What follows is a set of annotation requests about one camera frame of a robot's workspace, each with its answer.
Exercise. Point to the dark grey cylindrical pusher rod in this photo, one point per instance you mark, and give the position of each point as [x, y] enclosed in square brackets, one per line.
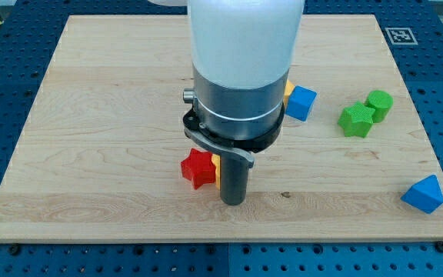
[234, 177]

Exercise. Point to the wooden board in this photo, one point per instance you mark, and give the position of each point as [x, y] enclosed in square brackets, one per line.
[98, 160]

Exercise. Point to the red star block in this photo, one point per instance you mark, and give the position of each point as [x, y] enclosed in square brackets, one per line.
[198, 168]

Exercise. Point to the blue triangle block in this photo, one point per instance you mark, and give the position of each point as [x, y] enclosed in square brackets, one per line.
[425, 195]

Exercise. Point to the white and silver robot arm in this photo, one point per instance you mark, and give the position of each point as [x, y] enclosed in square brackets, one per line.
[241, 56]

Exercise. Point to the green cylinder block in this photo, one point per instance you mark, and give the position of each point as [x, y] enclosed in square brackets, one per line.
[381, 102]

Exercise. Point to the black flange with grey bracket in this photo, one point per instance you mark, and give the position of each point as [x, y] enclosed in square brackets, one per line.
[219, 145]

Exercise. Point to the blue cube block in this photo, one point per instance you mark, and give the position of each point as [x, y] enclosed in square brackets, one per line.
[300, 103]

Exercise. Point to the yellow block behind arm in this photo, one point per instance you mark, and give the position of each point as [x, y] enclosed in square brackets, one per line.
[289, 88]

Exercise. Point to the yellow block behind rod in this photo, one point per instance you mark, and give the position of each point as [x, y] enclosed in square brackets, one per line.
[216, 161]

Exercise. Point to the green star block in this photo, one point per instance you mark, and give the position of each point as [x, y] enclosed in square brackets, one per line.
[356, 120]

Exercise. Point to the white fiducial marker tag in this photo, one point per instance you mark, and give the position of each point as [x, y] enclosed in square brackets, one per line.
[401, 36]

